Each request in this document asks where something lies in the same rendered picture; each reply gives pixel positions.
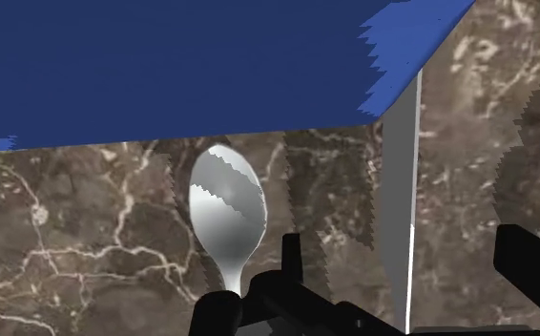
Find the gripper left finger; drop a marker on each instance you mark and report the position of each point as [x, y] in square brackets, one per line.
[293, 307]

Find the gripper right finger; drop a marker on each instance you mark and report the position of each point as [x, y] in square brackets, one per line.
[535, 270]

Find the grey long flat bar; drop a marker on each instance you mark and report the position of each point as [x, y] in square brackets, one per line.
[398, 195]

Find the silver spoon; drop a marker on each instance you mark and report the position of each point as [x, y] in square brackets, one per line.
[226, 218]

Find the blue robot stand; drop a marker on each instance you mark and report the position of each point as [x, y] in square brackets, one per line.
[181, 65]

